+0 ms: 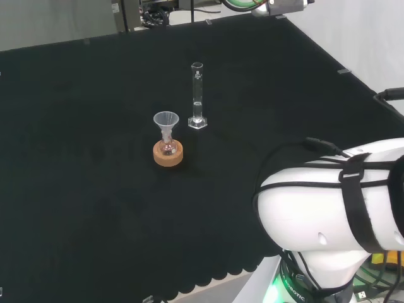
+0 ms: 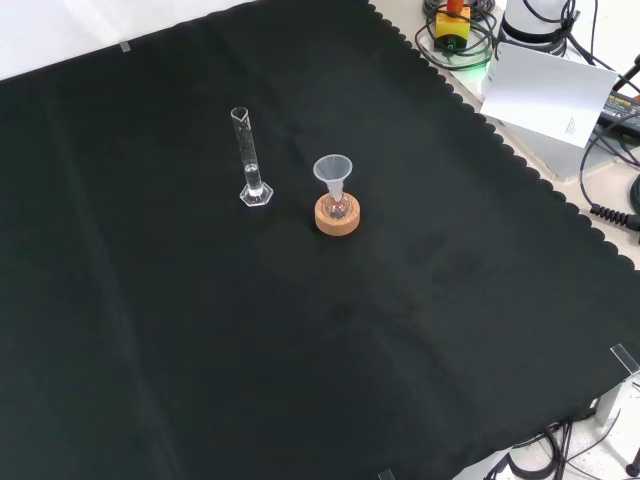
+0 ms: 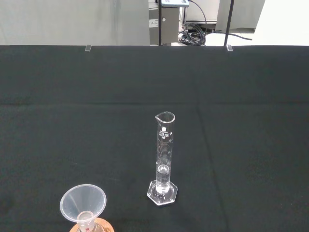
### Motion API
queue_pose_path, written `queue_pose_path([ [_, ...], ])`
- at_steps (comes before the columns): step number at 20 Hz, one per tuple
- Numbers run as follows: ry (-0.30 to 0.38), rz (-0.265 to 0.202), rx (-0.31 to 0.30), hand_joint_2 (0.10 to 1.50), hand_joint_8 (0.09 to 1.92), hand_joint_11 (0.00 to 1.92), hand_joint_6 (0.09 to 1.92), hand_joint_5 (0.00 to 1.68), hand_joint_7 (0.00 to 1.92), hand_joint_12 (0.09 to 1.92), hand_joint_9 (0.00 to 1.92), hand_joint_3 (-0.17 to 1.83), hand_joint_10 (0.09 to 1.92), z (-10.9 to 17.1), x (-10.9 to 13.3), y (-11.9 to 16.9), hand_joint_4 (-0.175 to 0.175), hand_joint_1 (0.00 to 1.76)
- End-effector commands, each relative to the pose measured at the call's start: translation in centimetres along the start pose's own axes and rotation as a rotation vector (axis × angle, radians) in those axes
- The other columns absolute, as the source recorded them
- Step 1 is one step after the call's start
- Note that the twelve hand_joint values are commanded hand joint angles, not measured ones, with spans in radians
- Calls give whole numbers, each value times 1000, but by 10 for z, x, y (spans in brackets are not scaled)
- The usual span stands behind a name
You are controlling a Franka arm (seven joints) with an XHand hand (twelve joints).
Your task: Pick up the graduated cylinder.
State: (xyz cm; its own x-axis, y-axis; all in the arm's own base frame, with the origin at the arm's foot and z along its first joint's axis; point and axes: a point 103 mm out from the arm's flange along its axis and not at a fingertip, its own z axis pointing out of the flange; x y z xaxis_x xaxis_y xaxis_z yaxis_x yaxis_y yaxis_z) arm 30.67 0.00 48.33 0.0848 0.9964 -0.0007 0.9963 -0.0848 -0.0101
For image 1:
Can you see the clear glass graduated cylinder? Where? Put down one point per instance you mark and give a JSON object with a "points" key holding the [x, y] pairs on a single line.
{"points": [[197, 94]]}

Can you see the small round-bottom glass flask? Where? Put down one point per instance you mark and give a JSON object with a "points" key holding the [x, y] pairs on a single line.
{"points": [[167, 148]]}

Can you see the clear plastic funnel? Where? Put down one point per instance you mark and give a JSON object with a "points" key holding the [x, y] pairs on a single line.
{"points": [[166, 121]]}

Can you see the black bench cloth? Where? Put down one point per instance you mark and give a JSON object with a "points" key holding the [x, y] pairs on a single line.
{"points": [[94, 158]]}

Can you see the black tripod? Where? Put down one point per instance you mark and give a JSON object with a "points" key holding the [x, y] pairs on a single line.
{"points": [[192, 11]]}

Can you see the dark grey cabinet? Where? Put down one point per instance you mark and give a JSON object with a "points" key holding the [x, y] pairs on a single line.
{"points": [[126, 15]]}

